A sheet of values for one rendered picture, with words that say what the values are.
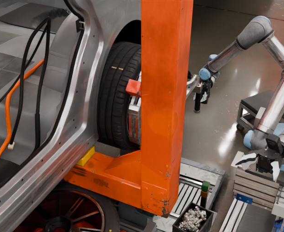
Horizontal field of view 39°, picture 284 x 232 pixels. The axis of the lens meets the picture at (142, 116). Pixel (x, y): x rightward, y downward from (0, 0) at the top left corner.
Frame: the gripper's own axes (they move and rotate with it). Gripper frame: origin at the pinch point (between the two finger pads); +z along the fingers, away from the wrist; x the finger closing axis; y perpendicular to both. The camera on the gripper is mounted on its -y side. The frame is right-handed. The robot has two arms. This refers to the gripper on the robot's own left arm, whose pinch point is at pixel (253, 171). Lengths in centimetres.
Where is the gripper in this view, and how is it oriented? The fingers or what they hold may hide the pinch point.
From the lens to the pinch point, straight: 147.9
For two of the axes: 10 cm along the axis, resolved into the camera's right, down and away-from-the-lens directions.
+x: -7.3, -2.8, 6.2
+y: 1.0, 8.6, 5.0
